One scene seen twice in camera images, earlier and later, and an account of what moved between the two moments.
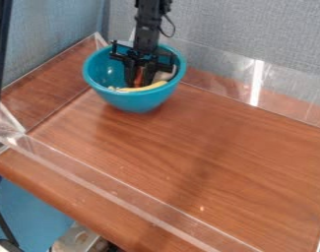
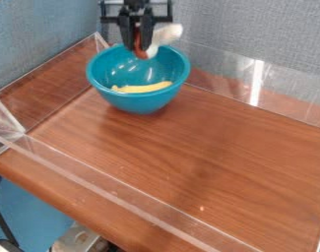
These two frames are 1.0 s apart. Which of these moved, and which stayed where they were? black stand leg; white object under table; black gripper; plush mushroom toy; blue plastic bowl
Moved: plush mushroom toy; black gripper
Stayed: black stand leg; white object under table; blue plastic bowl
